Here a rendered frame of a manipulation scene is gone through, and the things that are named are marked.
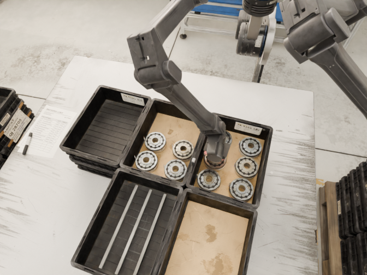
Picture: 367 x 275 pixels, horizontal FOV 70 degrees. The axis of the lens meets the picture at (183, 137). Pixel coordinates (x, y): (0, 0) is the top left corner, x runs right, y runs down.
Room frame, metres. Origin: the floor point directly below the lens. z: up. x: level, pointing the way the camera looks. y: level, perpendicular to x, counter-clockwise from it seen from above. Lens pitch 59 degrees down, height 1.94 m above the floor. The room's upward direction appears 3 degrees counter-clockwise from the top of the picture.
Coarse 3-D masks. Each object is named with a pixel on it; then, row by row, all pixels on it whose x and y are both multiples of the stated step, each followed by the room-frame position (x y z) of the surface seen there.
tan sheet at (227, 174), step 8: (232, 136) 0.66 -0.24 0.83; (240, 136) 0.66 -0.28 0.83; (248, 136) 0.66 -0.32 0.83; (232, 144) 0.62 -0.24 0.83; (232, 152) 0.58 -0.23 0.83; (232, 160) 0.53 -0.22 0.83; (256, 160) 0.53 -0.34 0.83; (200, 168) 0.50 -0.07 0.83; (224, 168) 0.50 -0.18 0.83; (232, 168) 0.49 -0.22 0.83; (224, 176) 0.46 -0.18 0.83; (232, 176) 0.45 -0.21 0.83; (256, 176) 0.45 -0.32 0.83; (224, 184) 0.42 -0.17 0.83; (216, 192) 0.38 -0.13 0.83; (224, 192) 0.38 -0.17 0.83
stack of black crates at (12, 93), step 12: (0, 96) 1.31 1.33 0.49; (12, 96) 1.23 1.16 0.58; (0, 108) 1.11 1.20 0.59; (12, 108) 1.18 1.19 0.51; (24, 108) 1.24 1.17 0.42; (0, 120) 1.06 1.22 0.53; (0, 132) 0.99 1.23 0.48; (24, 132) 1.11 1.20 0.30; (0, 144) 0.94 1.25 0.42; (12, 144) 0.99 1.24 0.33
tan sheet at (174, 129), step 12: (156, 120) 0.79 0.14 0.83; (168, 120) 0.78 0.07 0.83; (180, 120) 0.78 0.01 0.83; (168, 132) 0.71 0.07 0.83; (180, 132) 0.71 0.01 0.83; (192, 132) 0.70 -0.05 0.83; (144, 144) 0.65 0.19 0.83; (168, 144) 0.64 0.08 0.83; (168, 156) 0.57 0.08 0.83; (156, 168) 0.51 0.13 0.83
